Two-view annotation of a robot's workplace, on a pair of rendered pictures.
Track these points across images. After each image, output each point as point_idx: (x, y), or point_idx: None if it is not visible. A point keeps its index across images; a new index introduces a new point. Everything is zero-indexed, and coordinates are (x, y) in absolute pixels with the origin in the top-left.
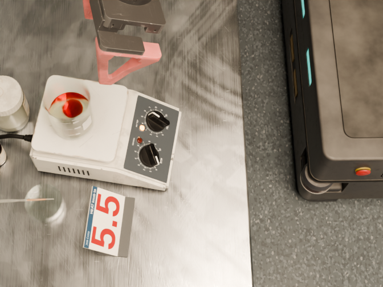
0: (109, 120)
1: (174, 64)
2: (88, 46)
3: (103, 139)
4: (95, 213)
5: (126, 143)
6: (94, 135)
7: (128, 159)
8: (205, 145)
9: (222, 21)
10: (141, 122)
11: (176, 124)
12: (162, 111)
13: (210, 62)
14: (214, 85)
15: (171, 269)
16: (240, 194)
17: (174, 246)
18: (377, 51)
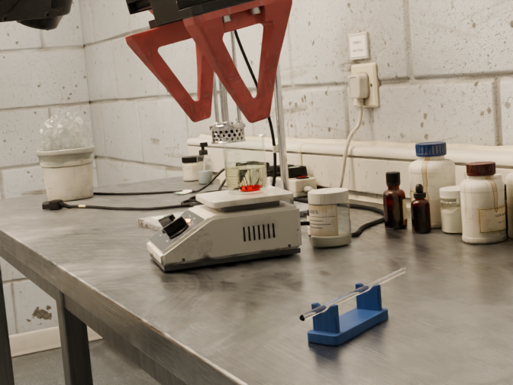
0: (215, 196)
1: (194, 284)
2: (303, 270)
3: (212, 194)
4: None
5: (195, 211)
6: (222, 193)
7: (187, 212)
8: (125, 273)
9: (154, 308)
10: (190, 221)
11: (159, 248)
12: (176, 237)
13: (150, 292)
14: (137, 288)
15: (121, 248)
16: (74, 270)
17: (126, 251)
18: None
